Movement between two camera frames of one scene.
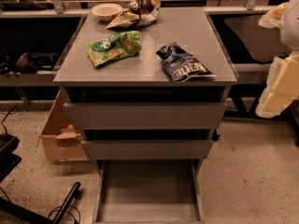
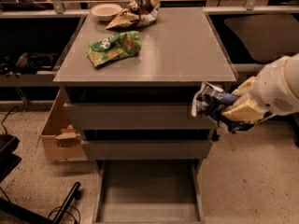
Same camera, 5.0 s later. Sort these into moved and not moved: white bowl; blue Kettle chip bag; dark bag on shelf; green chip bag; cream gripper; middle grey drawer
Moved: cream gripper; blue Kettle chip bag
Not moved: dark bag on shelf; green chip bag; white bowl; middle grey drawer
